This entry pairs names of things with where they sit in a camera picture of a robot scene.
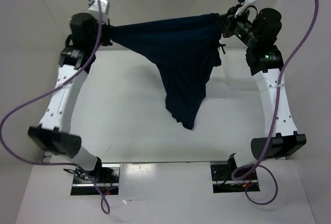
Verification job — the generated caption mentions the white plastic basket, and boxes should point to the white plastic basket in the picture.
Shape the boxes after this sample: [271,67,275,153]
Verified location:
[220,36,255,87]

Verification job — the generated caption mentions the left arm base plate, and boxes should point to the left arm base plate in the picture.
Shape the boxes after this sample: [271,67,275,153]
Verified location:
[63,163,121,196]

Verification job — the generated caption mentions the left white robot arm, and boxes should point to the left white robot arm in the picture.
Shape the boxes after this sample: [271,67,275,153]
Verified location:
[28,13,107,183]

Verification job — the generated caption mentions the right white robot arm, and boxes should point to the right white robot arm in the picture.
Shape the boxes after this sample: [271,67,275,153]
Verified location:
[221,5,307,179]

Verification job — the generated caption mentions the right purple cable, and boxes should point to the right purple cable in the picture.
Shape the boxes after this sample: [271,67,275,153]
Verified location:
[231,0,319,205]

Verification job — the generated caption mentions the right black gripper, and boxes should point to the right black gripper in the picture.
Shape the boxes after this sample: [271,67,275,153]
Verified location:
[216,3,260,47]

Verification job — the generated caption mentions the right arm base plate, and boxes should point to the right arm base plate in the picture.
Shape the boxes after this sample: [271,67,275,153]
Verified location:
[210,161,260,193]

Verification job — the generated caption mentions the navy blue shorts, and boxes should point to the navy blue shorts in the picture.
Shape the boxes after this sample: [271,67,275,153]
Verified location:
[110,13,223,130]

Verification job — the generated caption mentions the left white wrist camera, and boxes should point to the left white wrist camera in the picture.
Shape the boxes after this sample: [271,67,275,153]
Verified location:
[88,0,110,24]

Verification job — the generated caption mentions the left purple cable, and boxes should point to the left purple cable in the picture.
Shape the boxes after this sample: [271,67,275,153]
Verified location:
[0,0,112,215]

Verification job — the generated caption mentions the purple cable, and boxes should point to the purple cable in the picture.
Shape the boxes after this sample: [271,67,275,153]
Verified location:
[231,0,319,205]
[0,0,112,215]

